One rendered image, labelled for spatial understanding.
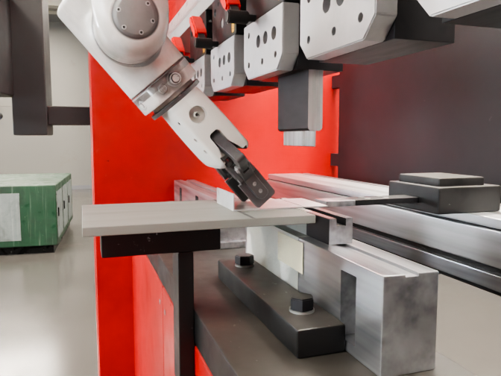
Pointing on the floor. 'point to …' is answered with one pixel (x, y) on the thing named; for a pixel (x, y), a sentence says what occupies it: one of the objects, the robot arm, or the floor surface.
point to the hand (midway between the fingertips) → (250, 188)
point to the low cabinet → (33, 212)
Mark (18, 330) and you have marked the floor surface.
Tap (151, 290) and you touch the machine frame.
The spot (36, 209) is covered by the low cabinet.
